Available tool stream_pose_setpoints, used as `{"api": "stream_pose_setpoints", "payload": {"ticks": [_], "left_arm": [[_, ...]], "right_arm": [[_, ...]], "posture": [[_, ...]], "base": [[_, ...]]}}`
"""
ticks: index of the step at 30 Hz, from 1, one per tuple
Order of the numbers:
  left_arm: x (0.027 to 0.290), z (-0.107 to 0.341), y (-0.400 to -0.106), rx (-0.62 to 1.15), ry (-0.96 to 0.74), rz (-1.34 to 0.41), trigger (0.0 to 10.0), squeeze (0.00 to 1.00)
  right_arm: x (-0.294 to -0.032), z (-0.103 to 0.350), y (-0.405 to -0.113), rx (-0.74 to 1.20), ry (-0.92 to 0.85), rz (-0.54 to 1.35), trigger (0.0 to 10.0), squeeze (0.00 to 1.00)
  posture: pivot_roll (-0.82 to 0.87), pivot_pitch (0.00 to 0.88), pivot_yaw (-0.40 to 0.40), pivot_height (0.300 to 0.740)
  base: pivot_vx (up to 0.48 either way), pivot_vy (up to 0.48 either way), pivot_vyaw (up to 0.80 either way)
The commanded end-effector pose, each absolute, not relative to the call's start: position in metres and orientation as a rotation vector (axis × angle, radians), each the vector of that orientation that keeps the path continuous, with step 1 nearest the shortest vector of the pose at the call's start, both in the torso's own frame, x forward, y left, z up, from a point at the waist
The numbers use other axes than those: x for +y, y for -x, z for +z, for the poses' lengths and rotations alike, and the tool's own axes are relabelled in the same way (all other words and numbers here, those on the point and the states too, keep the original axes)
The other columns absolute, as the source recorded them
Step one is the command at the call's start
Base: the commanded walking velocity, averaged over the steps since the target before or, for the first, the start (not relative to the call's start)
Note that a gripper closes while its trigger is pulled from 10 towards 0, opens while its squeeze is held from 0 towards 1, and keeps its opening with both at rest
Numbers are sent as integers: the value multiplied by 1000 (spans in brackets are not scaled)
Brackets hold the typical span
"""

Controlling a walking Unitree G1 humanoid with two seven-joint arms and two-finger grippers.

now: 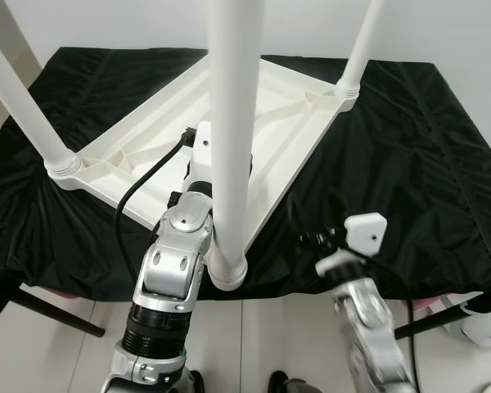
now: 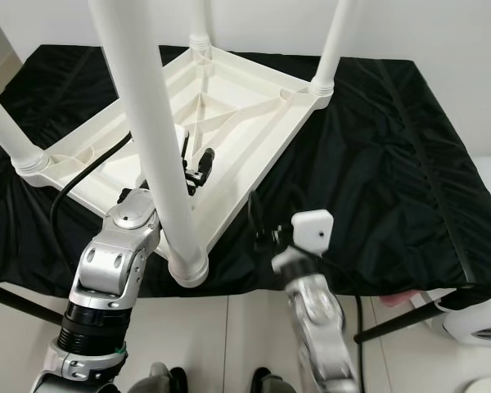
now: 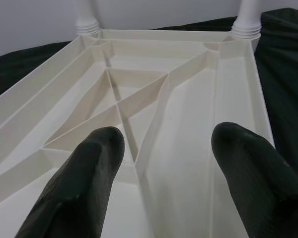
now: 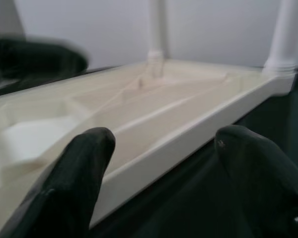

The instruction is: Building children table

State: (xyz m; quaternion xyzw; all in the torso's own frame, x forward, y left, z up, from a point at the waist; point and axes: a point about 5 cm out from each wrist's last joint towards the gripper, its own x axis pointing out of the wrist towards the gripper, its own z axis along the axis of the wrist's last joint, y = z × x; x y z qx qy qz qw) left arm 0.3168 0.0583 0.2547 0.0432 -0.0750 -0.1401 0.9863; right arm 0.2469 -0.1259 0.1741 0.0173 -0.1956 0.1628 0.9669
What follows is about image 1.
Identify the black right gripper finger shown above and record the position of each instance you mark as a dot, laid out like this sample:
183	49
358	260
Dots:
296	214

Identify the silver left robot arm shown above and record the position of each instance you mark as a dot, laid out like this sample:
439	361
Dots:
172	270

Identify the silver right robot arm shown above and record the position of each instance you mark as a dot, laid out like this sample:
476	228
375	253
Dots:
368	327

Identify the black tablecloth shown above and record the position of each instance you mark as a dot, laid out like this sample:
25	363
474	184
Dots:
417	180

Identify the white rounded plastic appliance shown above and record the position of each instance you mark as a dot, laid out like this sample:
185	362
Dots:
484	323

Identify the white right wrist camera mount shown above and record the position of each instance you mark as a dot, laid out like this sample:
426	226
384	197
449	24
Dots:
364	233

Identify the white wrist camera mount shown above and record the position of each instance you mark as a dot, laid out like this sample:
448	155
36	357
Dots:
198	160
364	233

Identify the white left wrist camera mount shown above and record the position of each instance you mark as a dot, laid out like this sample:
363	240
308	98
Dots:
198	160

